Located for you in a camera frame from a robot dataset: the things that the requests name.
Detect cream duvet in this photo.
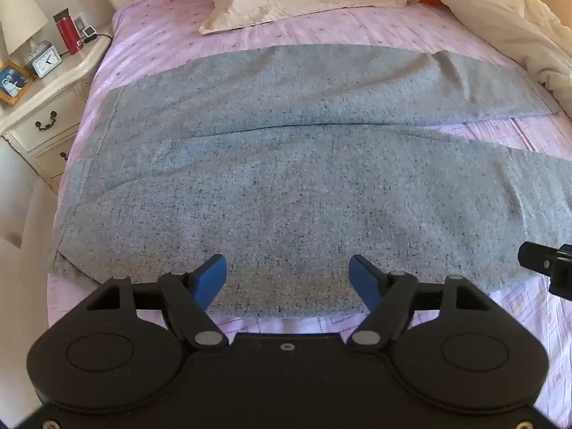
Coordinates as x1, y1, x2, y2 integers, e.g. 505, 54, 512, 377
418, 0, 572, 122

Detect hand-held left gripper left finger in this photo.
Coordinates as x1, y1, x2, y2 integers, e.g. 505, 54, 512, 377
87, 254, 228, 350

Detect white nightstand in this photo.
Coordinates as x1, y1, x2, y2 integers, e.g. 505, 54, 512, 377
0, 33, 113, 194

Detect grey speckled pants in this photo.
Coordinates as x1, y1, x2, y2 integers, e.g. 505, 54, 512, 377
53, 45, 572, 319

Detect white alarm clock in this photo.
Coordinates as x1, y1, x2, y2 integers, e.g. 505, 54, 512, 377
32, 46, 63, 78

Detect white table lamp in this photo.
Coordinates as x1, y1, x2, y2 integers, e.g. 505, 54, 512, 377
0, 0, 51, 66

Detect wooden photo frame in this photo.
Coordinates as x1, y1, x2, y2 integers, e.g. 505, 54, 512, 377
0, 61, 36, 106

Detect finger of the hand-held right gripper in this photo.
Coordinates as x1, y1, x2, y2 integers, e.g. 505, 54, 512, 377
517, 241, 572, 298

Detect red water bottle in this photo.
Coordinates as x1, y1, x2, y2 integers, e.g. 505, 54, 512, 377
54, 8, 84, 55

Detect pink patterned bed sheet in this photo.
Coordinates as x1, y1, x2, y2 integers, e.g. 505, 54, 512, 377
45, 0, 572, 429

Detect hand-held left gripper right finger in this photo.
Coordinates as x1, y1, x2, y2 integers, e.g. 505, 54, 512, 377
347, 254, 493, 349

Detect black cable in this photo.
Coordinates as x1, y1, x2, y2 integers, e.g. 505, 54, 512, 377
58, 32, 114, 57

